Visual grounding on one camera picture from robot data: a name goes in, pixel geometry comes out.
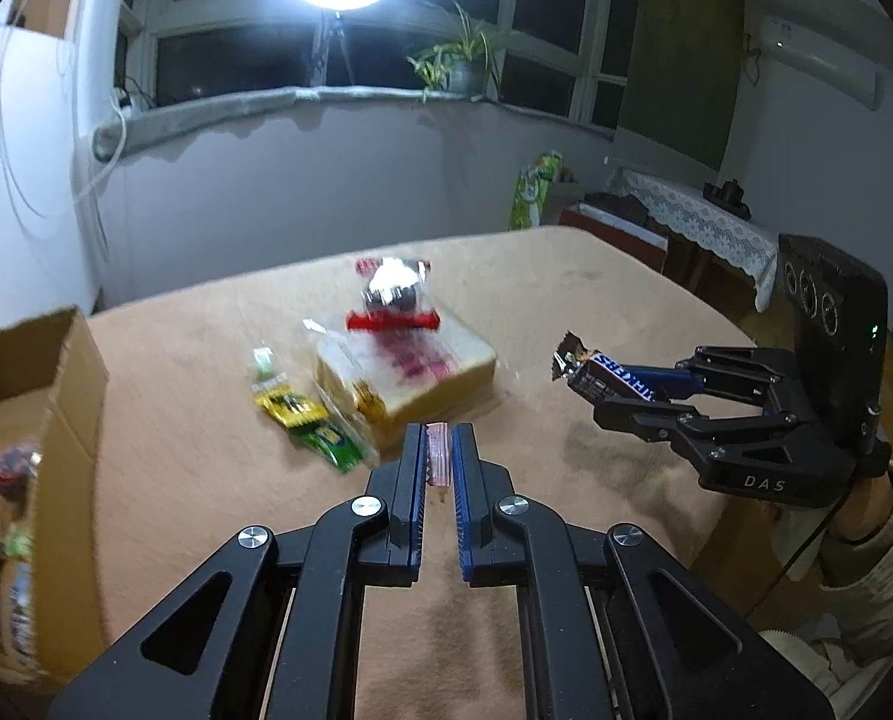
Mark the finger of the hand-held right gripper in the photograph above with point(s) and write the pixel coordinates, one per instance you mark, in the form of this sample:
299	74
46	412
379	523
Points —
641	416
675	382

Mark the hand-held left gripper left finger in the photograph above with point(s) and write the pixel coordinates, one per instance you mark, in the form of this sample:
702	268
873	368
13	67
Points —
416	495

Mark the yellow snack packet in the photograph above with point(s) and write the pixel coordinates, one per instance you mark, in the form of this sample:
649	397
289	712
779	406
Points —
289	406

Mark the small pink snack packet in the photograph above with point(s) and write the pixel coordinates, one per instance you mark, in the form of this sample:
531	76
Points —
439	457

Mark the potted spider plant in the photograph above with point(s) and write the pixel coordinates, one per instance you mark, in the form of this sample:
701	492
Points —
465	75

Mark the green printed bag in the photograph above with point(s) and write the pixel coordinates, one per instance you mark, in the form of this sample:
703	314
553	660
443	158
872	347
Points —
532	195

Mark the dark cloth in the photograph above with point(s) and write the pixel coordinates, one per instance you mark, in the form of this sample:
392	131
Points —
615	206

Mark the bagged sliced bread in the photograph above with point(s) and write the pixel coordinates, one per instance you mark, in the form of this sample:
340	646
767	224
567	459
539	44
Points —
409	375

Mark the red clear snack packet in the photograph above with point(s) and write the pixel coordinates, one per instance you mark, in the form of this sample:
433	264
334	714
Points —
11	465

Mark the white vertical pipe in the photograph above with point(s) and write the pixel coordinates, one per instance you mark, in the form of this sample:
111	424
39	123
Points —
97	52

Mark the foil ball snack red wrapper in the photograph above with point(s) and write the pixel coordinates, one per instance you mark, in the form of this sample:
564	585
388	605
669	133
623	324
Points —
394	292

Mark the white cabinet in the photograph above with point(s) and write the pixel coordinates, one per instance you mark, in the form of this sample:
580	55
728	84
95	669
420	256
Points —
34	255

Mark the person's right forearm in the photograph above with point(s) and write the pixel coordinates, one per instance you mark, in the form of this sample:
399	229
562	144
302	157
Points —
881	562

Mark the cardboard box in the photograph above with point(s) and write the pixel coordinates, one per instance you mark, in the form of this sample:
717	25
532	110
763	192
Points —
71	420

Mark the grey windowsill padding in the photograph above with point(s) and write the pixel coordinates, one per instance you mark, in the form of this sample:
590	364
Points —
214	109

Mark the dark green curtain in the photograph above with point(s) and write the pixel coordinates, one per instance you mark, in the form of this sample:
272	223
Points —
678	52

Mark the light tripod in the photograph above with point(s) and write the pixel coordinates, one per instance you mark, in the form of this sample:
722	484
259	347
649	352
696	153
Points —
334	37

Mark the white wall-mounted casing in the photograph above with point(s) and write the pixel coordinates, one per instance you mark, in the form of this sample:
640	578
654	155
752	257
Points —
821	52

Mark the lace covered side table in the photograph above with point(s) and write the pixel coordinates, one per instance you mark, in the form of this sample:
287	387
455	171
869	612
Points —
701	221

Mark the window frame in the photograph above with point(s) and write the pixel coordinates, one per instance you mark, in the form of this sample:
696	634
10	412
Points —
266	22

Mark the small green white candy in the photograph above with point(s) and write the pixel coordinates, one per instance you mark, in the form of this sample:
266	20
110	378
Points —
264	364
19	540

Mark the white power strip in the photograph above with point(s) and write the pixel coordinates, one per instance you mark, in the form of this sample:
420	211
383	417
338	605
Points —
124	99

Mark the dark figurine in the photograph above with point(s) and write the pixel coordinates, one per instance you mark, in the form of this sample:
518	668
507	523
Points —
727	195

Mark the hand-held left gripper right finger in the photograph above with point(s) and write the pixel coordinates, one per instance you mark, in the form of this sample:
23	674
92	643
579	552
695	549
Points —
463	502

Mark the green snack packet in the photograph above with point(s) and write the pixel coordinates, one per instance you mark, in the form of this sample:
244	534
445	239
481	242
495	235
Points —
330	442

